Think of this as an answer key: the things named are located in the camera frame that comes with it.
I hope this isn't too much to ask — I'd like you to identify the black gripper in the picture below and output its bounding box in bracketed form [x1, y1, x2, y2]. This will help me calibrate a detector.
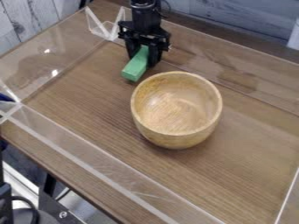
[117, 5, 170, 67]

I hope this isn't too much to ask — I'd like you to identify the green rectangular block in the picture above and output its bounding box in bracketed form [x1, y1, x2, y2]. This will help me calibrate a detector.
[121, 46, 148, 82]

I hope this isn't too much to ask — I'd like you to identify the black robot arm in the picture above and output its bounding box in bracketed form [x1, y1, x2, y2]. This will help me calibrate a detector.
[117, 0, 170, 67]

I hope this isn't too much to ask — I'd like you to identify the brown wooden bowl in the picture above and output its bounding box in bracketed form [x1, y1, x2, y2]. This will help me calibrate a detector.
[130, 71, 222, 150]

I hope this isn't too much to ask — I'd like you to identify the black metal table leg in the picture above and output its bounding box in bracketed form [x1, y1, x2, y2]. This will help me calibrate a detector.
[42, 174, 57, 197]

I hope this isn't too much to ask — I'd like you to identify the clear acrylic enclosure wall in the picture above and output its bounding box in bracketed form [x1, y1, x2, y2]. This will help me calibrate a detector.
[0, 1, 299, 224]

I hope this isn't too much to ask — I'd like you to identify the grey metal bracket with screw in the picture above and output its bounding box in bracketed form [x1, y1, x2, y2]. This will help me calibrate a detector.
[37, 192, 86, 224]

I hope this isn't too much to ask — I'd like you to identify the black cable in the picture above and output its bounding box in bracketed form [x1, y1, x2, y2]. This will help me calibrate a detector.
[6, 196, 40, 224]

